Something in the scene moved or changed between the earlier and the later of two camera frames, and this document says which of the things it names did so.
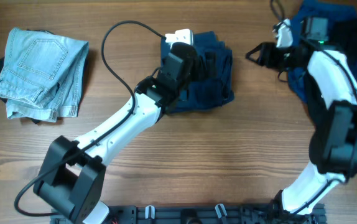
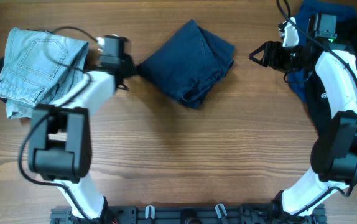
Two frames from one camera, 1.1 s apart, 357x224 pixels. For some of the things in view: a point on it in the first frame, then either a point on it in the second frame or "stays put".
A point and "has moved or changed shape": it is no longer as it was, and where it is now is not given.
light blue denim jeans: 41,77 stays put
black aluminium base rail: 199,214 stays put
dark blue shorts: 212,85 has moved or changed shape
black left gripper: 201,71 to 132,65
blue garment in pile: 315,18 stays put
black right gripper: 267,50 stays put
